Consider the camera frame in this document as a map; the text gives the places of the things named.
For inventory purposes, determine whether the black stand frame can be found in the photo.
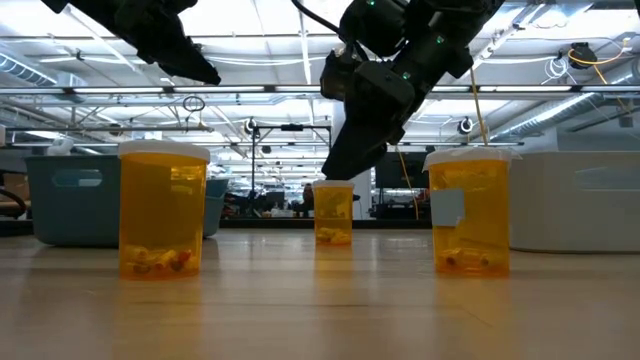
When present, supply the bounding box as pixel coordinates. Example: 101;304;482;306
251;123;333;201

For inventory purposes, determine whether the white ball lower right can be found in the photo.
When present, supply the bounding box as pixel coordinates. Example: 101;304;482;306
422;146;516;278

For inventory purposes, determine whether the thick yellow cable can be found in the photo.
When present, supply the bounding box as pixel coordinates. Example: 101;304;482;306
468;67;490;149

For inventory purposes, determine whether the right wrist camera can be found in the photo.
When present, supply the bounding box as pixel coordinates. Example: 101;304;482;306
319;47;362;101

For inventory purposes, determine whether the white bulky object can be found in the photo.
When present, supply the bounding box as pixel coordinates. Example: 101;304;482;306
46;137;76;156

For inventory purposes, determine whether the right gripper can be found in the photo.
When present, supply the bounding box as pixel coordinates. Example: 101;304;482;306
321;59;416;181

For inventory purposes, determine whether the long linear ceiling light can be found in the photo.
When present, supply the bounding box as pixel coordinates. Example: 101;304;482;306
0;83;640;96

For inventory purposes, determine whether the black ceiling cable reel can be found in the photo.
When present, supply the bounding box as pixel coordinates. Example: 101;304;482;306
567;41;600;71

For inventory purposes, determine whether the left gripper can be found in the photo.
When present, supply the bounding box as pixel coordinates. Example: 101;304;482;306
42;0;222;85

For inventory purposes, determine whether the teal plastic bin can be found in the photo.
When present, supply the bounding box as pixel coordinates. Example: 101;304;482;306
25;153;231;247

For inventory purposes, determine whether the white plastic bin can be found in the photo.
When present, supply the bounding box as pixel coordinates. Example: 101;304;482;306
508;151;640;254

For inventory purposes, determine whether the large orange medicine bottle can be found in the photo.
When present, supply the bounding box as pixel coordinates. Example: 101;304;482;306
117;138;212;281
312;179;356;247

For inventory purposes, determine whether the silver spiral air duct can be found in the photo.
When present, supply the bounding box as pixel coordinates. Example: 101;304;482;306
0;52;59;86
489;62;640;144

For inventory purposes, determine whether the black monitor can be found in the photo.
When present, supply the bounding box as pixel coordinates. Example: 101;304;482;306
374;151;431;190

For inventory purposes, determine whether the brown cardboard box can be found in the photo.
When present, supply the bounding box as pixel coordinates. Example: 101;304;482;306
0;172;29;204

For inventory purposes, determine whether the thin yellow hanging cable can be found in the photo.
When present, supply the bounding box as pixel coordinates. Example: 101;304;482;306
396;147;421;221

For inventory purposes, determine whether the black hanging cable loop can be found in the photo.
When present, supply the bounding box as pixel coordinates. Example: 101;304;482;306
181;94;207;114

